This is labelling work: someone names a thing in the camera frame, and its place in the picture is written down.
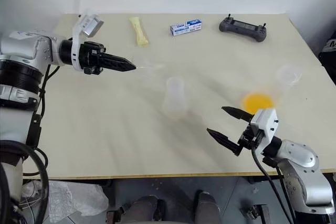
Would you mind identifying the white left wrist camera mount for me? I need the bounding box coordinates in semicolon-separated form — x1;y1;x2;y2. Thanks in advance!
70;8;104;72

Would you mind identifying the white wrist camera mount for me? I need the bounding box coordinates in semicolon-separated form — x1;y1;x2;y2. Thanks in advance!
250;108;279;148
70;8;104;72

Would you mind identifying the black object with white print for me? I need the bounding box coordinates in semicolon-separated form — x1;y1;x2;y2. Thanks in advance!
318;37;336;68

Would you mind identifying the dark metal bracket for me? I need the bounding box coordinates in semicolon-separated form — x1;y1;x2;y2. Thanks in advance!
246;204;271;224

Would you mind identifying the yellow plastic packet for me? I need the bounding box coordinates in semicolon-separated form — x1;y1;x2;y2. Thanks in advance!
128;16;150;47

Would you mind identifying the crumpled clear plastic bag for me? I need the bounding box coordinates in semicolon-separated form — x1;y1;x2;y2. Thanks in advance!
22;180;110;220

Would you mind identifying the blue and white box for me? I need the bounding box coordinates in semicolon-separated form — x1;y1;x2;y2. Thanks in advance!
169;19;203;37

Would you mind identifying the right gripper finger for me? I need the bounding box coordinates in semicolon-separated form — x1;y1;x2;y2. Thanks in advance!
206;127;241;154
221;106;255;123

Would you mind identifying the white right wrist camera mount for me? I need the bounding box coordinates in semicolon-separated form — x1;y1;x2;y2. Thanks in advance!
250;108;279;148

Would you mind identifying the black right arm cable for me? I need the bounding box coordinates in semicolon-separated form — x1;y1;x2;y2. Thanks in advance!
250;140;295;224

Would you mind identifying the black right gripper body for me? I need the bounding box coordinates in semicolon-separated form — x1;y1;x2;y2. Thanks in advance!
233;124;264;157

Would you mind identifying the clear cup with orange liquid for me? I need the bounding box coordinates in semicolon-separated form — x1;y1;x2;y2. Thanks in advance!
240;87;279;115

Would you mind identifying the empty clear plastic cup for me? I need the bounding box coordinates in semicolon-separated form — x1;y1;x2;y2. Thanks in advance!
274;63;303;89

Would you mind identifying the grey remote controller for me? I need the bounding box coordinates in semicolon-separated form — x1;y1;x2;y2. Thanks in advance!
218;14;269;43

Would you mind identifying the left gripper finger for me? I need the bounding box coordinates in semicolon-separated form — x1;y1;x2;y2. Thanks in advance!
101;52;137;69
101;60;138;73

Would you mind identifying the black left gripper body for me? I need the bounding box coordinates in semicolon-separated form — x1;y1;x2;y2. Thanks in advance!
79;41;106;76

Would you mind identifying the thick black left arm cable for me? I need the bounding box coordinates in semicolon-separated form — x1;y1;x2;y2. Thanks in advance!
0;141;51;224

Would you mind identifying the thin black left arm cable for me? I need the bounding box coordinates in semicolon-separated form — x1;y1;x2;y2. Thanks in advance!
36;63;61;120

